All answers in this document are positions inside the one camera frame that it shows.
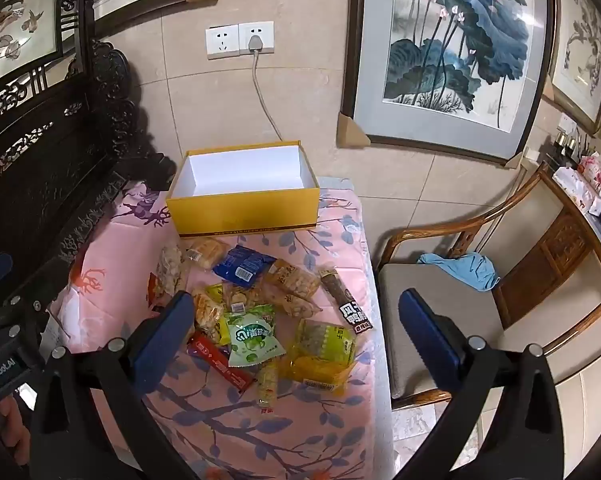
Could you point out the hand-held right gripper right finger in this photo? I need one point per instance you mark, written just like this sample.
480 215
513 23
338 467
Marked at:
428 340

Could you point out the framed lotus painting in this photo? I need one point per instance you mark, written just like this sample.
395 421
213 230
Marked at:
450 45

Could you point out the gold framed branch painting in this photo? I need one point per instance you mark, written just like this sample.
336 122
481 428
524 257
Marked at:
578 45

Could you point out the yellow snack packet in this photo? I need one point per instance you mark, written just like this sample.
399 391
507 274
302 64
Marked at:
314 374

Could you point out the green and white snack packet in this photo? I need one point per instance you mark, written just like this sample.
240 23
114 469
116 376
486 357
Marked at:
253 340

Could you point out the clear cracker packet with label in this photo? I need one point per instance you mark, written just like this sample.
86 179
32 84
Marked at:
241 302

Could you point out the clear rice cracker packet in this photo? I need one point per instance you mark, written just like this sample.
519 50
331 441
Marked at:
206 317

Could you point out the orange foil snack packet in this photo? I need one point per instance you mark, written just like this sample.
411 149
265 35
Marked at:
155 291

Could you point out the pink floral blanket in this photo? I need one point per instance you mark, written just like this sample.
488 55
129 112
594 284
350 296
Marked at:
120 260

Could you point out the floral tissue pack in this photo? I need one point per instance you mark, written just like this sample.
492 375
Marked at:
588 177

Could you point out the yellow-green long snack packet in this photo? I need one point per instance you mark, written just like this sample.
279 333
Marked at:
213 292

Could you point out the white wall socket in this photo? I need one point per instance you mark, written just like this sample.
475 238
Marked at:
222 42
256 37

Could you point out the clear bread snack packet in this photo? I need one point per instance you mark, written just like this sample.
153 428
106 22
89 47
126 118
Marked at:
206 251

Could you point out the wooden armchair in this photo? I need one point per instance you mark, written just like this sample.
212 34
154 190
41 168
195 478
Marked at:
445 305

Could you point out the person's left hand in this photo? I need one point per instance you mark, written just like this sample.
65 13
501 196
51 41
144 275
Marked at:
14 427

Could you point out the yellow cardboard box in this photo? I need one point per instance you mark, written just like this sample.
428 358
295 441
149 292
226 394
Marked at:
240 210

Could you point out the blue snack packet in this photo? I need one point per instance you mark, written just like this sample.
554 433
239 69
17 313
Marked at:
243 266

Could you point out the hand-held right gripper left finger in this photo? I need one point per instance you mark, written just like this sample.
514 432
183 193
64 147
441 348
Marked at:
166 345

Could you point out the blue cloth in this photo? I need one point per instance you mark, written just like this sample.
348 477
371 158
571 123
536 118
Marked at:
463 272

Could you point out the green seed snack packet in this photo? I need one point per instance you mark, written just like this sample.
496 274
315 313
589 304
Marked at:
325 342

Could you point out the clear pale nut packet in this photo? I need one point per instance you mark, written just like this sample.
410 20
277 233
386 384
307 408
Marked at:
173 270

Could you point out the slim rice cracker stick packet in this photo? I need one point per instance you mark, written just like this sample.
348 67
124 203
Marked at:
266 385

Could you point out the carved dark wood furniture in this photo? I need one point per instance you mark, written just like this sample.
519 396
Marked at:
40 170

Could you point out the framed bird painting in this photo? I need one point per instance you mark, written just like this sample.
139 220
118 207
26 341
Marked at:
15 25

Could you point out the brown peanut packet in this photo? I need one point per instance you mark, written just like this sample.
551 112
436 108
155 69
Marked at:
293 280

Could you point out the tan peanut packet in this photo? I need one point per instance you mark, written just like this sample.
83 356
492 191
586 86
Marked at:
290 306

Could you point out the dark sausage stick packet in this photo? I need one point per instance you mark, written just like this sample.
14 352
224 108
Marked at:
343 302

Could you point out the red snack packet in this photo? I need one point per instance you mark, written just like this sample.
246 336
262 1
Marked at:
219 361

